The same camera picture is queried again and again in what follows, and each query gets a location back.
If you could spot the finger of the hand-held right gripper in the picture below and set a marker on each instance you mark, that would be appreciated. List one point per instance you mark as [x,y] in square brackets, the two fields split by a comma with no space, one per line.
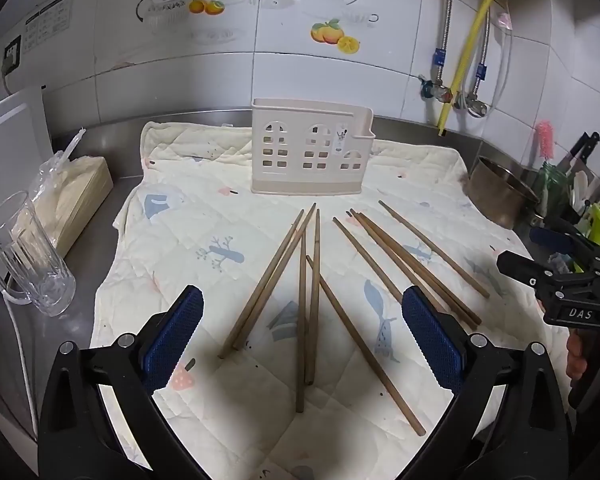
[555,240]
[520,267]

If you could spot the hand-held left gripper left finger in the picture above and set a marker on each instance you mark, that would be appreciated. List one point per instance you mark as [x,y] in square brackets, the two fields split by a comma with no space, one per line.
[180,330]

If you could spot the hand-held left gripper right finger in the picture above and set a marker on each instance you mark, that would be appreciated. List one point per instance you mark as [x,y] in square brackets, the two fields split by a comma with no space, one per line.
[430,335]

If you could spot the group of wooden chopsticks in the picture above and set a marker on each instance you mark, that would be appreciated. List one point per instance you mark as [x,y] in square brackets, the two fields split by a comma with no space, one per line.
[312,310]

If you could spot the beige plastic utensil holder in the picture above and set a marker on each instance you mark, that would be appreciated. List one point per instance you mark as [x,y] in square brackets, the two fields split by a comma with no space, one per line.
[290,110]

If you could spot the person's right hand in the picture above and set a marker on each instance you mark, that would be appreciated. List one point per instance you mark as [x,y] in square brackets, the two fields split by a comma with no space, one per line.
[576,355]

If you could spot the glass jar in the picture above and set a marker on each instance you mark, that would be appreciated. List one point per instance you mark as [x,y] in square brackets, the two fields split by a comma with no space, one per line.
[555,185]

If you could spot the stainless steel pot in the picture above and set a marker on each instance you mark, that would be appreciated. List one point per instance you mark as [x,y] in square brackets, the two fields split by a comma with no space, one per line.
[495,195]

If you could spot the pink bottle brush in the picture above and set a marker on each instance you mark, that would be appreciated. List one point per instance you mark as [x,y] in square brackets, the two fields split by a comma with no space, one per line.
[544,140]

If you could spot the printed quilted mat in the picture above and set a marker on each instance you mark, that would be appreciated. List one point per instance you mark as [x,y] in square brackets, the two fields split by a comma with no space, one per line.
[205,210]

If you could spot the clear glass mug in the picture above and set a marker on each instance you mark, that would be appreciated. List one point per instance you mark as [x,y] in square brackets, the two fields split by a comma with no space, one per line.
[45,285]

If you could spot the plain metal valve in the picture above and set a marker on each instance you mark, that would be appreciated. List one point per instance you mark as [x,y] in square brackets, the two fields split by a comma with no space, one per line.
[472,105]

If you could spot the beige tissue pack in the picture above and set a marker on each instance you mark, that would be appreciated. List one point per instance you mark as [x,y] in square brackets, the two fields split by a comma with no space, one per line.
[80,195]

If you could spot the clear plastic bag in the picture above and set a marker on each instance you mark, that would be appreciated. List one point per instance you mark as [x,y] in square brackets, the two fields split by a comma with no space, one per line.
[55,170]

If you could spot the white cutting board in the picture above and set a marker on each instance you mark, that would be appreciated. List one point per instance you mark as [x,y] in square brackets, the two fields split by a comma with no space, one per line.
[10,125]

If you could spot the wall socket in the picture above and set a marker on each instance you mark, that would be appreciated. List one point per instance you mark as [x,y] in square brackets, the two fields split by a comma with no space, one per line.
[11,55]

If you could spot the white wall label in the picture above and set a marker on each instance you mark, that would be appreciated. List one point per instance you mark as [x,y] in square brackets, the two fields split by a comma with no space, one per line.
[47,20]

